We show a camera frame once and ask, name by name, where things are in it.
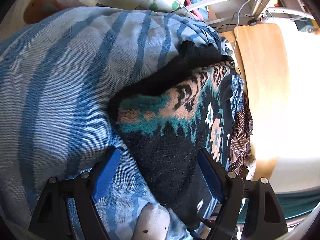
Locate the black patterned knit sweater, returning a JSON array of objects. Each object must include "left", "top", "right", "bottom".
[{"left": 107, "top": 41, "right": 234, "bottom": 230}]

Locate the brown striped garment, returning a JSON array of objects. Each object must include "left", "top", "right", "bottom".
[{"left": 228, "top": 94, "right": 256, "bottom": 175}]

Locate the blue striped bed sheet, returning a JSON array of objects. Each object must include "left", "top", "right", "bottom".
[{"left": 0, "top": 6, "right": 246, "bottom": 240}]

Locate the wooden headboard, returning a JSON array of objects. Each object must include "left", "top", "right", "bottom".
[{"left": 221, "top": 23, "right": 290, "bottom": 180}]

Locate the white shelf unit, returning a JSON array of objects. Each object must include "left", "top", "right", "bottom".
[{"left": 184, "top": 0, "right": 316, "bottom": 28}]

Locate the teal curtain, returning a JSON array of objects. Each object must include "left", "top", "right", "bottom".
[{"left": 238, "top": 188, "right": 319, "bottom": 223}]

